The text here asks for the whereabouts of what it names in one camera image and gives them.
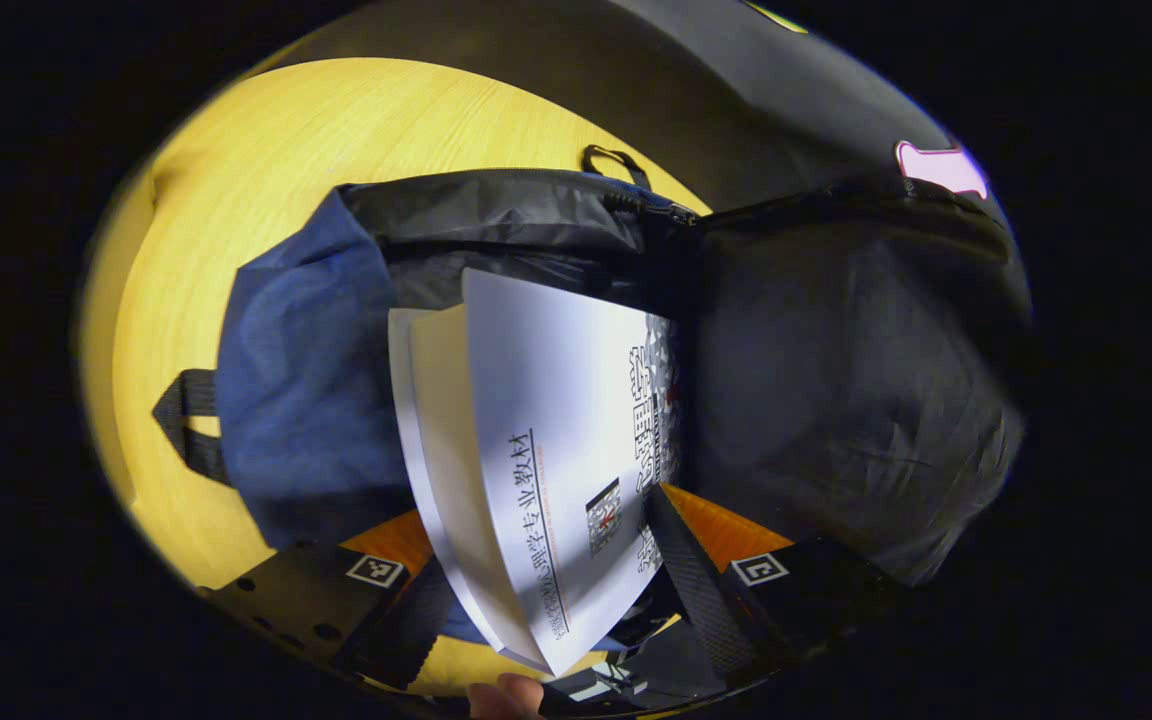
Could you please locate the blue schoolbag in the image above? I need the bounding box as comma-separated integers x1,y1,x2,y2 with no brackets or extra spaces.
151,145,1032,651

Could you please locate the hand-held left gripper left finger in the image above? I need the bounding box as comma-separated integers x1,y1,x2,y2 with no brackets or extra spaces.
201,510,457,691

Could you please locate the white book with patterned cover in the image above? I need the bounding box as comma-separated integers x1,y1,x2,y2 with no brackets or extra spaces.
388,268,682,676

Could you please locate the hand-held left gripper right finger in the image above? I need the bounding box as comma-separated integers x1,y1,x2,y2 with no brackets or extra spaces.
641,483,897,681

